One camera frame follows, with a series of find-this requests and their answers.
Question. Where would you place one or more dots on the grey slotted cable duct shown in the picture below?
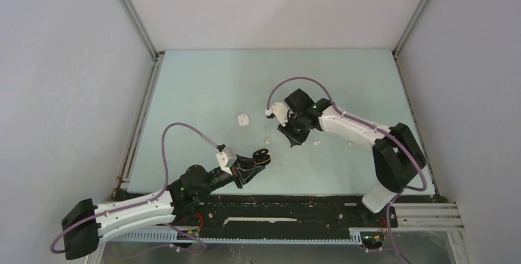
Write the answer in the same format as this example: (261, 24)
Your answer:
(162, 235)

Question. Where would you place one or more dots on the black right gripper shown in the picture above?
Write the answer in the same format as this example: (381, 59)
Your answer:
(294, 139)

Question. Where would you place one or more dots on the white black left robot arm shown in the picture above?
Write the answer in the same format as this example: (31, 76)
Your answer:
(88, 225)

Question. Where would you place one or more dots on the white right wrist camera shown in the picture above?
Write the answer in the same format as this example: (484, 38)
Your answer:
(280, 112)

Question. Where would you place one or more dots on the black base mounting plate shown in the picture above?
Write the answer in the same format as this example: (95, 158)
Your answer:
(284, 217)

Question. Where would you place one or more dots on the pink charging case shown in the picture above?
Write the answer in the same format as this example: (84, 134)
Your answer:
(243, 119)

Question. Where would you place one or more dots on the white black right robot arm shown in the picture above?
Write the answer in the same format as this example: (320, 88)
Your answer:
(397, 156)

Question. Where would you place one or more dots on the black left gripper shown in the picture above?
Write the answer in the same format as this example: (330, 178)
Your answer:
(244, 174)

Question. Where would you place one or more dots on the black gold-trimmed charging case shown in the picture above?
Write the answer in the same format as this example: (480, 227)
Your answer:
(262, 157)

